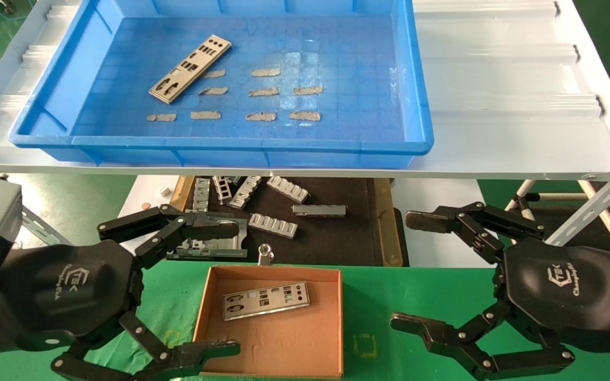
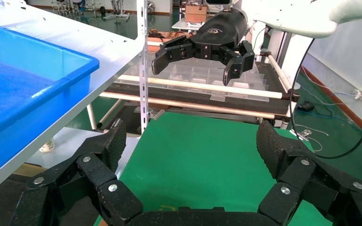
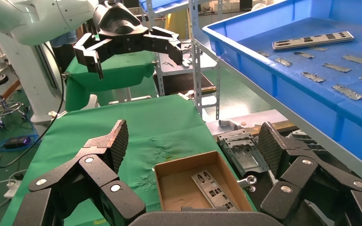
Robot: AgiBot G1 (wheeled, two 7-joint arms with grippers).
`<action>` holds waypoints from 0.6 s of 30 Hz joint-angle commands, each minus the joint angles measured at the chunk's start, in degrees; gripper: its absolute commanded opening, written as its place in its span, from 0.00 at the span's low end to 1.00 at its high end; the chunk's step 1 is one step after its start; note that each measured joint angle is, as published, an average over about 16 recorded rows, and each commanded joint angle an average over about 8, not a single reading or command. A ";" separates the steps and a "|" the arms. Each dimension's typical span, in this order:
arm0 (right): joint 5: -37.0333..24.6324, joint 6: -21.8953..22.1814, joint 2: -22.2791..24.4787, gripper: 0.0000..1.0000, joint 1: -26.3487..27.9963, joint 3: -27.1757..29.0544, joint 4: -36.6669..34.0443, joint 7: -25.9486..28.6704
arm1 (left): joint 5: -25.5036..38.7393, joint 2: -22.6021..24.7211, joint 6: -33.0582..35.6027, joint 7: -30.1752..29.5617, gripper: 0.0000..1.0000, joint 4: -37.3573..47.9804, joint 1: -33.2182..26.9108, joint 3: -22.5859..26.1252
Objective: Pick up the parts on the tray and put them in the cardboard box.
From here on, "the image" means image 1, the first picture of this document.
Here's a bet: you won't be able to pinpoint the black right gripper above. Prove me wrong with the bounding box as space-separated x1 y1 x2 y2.
390 201 610 381

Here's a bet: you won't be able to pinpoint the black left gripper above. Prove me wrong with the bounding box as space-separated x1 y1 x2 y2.
0 204 241 381

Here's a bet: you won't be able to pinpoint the brown cardboard box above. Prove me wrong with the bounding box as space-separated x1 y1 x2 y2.
187 265 344 379

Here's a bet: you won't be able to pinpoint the silver slotted shield plate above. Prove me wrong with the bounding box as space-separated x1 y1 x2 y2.
149 35 232 104

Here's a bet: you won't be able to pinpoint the blue plastic tray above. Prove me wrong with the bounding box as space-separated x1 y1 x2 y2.
8 0 435 169

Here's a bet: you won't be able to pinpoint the large grey metal chassis plate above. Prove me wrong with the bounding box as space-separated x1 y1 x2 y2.
167 212 249 260

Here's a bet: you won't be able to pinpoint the silver shield plate oval holes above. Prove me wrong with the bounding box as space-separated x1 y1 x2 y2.
223 282 310 321

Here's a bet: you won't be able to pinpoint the green cloth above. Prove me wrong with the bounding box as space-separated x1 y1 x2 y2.
0 256 610 381

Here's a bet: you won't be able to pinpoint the grey closed metal bar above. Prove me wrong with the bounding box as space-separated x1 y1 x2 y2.
292 204 347 217

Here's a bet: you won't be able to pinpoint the perforated metal angle brace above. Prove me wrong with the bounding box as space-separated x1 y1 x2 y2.
546 159 610 247
19 204 78 247

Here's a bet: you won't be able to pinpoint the white metal shelf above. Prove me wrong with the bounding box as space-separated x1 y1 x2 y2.
0 0 610 180

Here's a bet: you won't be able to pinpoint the grey slotted metal bracket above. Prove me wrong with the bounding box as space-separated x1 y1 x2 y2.
193 178 211 212
229 176 263 210
266 176 310 204
248 213 299 239
212 176 233 205

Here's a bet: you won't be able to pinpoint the black mat wooden frame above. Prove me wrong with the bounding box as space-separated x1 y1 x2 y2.
149 176 404 268

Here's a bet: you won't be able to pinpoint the white pipe frame black joints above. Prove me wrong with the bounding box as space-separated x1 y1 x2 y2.
504 180 584 236

